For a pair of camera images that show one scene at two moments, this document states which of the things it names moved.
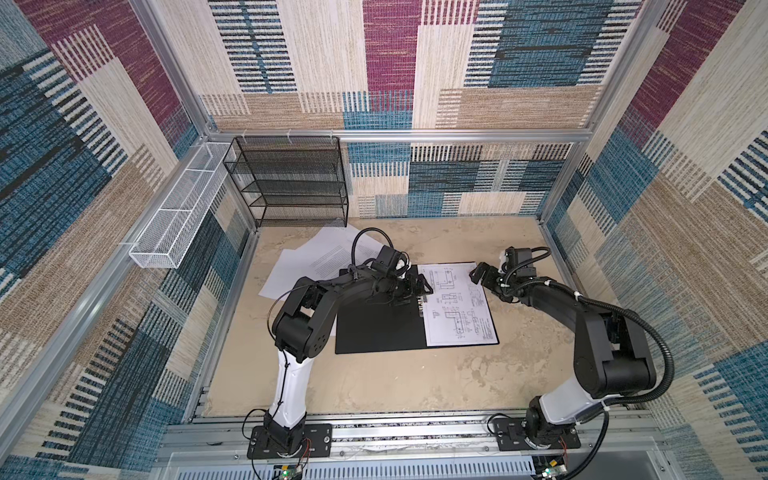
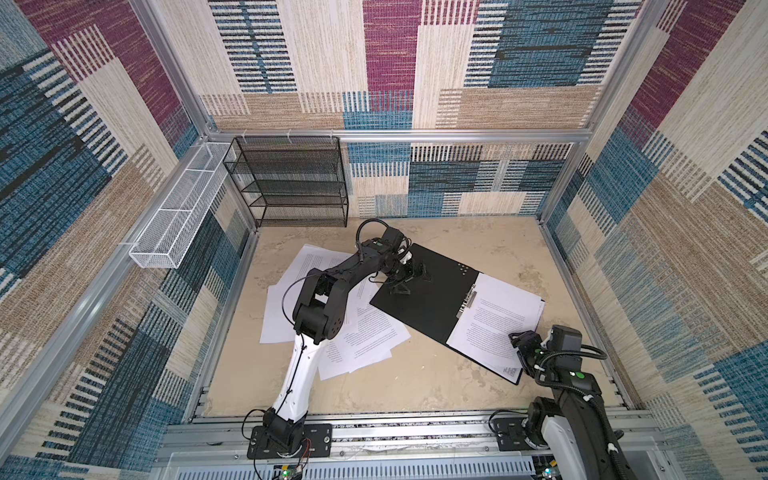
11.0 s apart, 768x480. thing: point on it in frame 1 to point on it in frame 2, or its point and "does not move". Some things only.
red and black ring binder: (366, 325) to (432, 306)
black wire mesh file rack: (290, 180) does not move
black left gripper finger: (422, 285) to (423, 270)
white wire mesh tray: (167, 236) does not move
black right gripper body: (498, 283) to (532, 364)
